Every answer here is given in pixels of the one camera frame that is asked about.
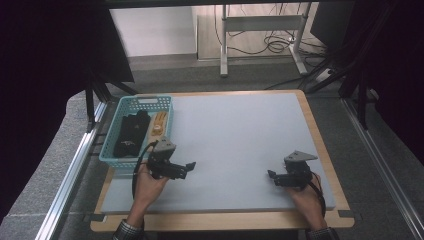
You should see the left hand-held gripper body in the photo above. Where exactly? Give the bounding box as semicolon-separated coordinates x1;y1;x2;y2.
146;135;177;180

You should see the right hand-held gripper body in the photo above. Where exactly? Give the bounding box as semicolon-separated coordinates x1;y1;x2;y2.
283;150;319;191

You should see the cream knit glove orange palm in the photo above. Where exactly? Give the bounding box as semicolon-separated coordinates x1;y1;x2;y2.
146;110;169;148

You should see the black glove white logo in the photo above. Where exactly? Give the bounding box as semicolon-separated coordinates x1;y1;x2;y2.
112;109;152;159

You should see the turquoise plastic basket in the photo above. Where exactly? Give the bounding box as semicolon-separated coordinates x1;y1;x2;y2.
98;95;174;171

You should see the person's left hand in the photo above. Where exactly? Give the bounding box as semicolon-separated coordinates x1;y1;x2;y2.
128;164;170;218

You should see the person's right hand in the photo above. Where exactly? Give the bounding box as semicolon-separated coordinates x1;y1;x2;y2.
287;172;330;232

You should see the grey foam mat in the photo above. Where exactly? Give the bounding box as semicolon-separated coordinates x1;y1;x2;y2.
100;92;337;214

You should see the black metal stand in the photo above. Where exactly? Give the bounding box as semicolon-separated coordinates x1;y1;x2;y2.
299;49;372;131

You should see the black tripod stand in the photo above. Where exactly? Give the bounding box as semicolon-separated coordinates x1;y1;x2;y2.
84;68;139;133

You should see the white power strip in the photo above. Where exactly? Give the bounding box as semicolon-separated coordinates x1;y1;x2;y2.
314;68;333;83

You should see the black curtain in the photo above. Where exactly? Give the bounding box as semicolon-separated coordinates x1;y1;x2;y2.
311;0;424;164
0;0;135;224

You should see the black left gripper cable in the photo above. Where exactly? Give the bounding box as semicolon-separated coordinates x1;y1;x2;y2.
131;141;160;201

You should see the black red right gripper cable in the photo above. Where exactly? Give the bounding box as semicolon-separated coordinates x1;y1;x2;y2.
308;173;328;218

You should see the aluminium rail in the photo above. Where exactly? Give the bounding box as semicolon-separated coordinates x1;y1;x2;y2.
34;101;109;240
341;98;424;239

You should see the bundle of black floor cables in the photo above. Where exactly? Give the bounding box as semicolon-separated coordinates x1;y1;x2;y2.
229;3;326;57

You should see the white metal desk frame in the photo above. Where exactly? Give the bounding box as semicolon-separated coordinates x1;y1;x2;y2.
219;3;309;78

